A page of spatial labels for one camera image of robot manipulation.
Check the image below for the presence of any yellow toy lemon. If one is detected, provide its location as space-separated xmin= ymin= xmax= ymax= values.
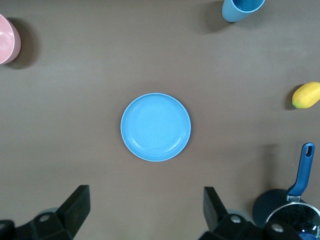
xmin=291 ymin=81 xmax=320 ymax=110

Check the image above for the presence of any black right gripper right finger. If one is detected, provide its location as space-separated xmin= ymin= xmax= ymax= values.
xmin=198 ymin=186 xmax=304 ymax=240

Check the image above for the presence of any brown table cover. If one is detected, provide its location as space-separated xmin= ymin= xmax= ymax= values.
xmin=0 ymin=0 xmax=320 ymax=240

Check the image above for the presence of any dark pot with blue handle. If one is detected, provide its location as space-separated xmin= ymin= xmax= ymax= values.
xmin=252 ymin=142 xmax=320 ymax=240

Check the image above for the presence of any blue cup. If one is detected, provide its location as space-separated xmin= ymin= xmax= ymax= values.
xmin=222 ymin=0 xmax=266 ymax=23

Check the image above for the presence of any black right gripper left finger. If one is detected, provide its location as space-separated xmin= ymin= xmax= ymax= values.
xmin=0 ymin=184 xmax=91 ymax=240

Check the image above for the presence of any pink bowl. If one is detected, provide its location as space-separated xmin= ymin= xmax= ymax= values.
xmin=0 ymin=13 xmax=22 ymax=65

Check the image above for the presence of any blue plate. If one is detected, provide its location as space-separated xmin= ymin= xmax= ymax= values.
xmin=120 ymin=92 xmax=193 ymax=163

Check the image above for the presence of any glass lid with blue knob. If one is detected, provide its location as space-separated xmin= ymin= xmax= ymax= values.
xmin=265 ymin=201 xmax=320 ymax=240

